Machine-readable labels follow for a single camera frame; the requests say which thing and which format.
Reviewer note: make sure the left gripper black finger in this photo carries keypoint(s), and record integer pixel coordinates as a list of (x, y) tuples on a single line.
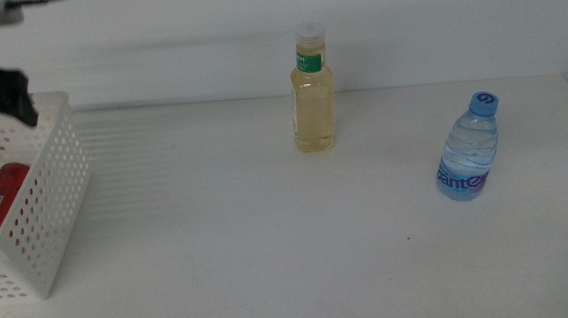
[(17, 110)]

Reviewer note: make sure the red soda can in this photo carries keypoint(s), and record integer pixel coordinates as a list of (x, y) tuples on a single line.
[(1, 199)]

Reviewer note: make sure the yellow tea bottle green label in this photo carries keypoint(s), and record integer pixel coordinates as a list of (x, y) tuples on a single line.
[(313, 112)]

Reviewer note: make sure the clear water bottle blue cap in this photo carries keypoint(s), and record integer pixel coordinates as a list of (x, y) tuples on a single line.
[(467, 161)]

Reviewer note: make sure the white perforated plastic basket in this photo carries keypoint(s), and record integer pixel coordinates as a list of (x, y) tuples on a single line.
[(43, 231)]

